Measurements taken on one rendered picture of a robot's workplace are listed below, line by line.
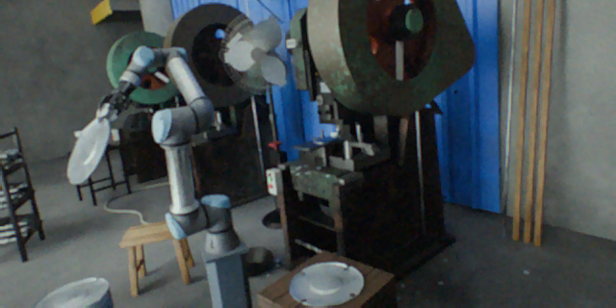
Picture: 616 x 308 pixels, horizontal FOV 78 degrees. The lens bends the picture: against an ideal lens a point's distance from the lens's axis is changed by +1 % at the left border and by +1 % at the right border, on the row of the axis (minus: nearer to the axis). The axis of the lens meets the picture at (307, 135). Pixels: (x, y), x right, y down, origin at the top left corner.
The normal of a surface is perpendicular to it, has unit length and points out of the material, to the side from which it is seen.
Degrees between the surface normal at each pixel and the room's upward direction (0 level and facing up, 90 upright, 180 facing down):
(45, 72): 90
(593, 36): 90
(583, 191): 90
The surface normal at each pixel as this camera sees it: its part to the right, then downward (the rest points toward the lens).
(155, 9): 0.63, 0.08
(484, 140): -0.77, 0.20
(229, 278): 0.40, 0.13
